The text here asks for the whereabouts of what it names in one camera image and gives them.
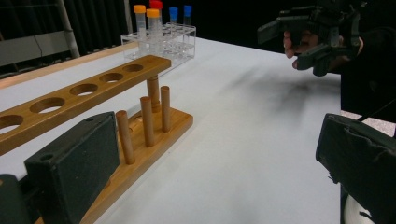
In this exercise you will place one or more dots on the wooden test tube rack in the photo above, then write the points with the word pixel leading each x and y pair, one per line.
pixel 67 107

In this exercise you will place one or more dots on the orange cap test tube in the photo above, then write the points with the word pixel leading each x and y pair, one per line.
pixel 139 8
pixel 152 13

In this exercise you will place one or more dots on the grey metal stand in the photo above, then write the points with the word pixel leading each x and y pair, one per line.
pixel 31 46

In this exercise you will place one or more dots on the blue cap test tube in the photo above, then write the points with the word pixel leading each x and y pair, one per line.
pixel 187 10
pixel 173 11

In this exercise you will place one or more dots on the dark curtain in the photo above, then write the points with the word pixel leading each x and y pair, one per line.
pixel 96 25

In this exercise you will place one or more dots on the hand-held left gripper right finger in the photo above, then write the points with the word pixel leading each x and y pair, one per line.
pixel 361 161

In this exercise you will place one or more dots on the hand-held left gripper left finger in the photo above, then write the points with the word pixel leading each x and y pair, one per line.
pixel 74 161

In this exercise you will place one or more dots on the red cap test tube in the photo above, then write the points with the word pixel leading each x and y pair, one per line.
pixel 156 4

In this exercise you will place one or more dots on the clear acrylic test tube rack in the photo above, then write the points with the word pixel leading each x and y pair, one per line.
pixel 183 46

